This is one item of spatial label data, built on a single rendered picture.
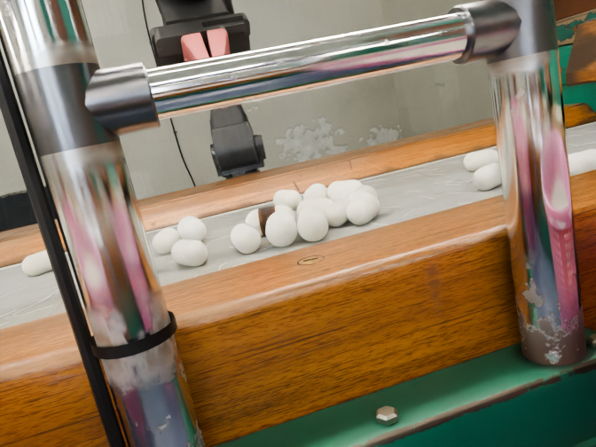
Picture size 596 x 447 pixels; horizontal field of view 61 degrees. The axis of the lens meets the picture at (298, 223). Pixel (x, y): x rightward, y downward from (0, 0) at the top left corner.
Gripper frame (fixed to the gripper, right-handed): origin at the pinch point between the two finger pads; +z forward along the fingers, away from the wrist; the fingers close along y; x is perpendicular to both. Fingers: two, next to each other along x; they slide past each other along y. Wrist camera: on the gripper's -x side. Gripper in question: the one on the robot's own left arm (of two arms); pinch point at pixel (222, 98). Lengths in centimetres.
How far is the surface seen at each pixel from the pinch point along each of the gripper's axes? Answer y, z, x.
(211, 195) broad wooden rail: -3.0, 3.0, 10.0
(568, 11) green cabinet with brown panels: 48.0, -8.1, 3.6
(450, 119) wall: 117, -109, 118
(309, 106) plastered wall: 65, -153, 131
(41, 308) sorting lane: -16.2, 20.2, -2.0
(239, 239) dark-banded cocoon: -2.9, 19.9, -3.5
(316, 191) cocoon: 5.3, 12.5, 2.3
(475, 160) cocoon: 20.5, 13.8, 1.9
